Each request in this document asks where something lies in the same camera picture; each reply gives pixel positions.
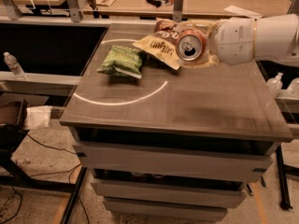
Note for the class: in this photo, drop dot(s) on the white crumpled cloth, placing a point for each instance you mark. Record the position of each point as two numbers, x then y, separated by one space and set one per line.
37 117

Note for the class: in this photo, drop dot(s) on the black glasses case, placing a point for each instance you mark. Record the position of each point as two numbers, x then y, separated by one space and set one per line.
159 3

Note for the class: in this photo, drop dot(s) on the grey drawer cabinet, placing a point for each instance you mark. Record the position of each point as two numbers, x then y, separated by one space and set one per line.
173 145

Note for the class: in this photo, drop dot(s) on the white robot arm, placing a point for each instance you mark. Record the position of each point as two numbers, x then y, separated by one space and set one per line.
276 39

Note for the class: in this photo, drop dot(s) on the yellow brown chip bag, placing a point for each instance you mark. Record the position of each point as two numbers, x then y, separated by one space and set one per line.
162 43

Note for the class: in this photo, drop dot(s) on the green chip bag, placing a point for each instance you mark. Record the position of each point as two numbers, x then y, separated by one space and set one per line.
122 61

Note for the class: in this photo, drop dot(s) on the clear water bottle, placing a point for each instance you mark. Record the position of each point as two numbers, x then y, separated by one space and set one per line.
14 66

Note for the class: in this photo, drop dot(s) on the red coke can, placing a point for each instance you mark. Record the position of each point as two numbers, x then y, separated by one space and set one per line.
191 45

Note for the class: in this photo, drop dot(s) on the black bin on stand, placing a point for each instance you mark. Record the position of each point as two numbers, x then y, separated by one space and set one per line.
12 118

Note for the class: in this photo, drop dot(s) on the clear sanitizer bottle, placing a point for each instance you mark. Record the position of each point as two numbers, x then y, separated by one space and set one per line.
275 84

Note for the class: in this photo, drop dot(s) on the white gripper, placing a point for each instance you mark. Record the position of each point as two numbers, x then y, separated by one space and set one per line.
235 40

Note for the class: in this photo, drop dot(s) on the white paper sheet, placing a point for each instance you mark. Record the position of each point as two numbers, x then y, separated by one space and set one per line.
241 12

